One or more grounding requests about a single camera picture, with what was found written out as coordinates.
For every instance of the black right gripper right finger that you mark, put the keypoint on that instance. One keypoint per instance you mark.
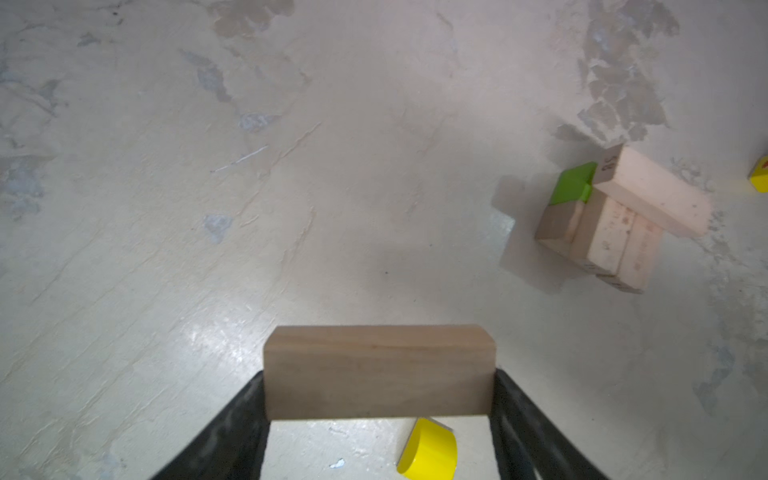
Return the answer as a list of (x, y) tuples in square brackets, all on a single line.
[(527, 445)]

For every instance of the yellow block with red symbol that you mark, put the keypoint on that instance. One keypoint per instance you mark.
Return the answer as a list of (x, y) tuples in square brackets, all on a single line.
[(759, 175)]

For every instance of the wood plank block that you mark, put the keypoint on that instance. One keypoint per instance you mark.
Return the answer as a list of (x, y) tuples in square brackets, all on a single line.
[(650, 190)]

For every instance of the green wood block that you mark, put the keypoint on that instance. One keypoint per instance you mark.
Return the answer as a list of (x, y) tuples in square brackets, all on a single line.
[(574, 184)]

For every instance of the yellow cylinder block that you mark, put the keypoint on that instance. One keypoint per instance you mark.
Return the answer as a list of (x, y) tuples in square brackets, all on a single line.
[(430, 453)]

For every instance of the natural wood rectangular block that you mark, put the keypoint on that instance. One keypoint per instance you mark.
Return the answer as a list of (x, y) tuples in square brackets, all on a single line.
[(559, 222)]

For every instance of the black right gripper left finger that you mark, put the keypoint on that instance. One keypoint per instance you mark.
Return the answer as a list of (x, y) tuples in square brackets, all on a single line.
[(232, 445)]

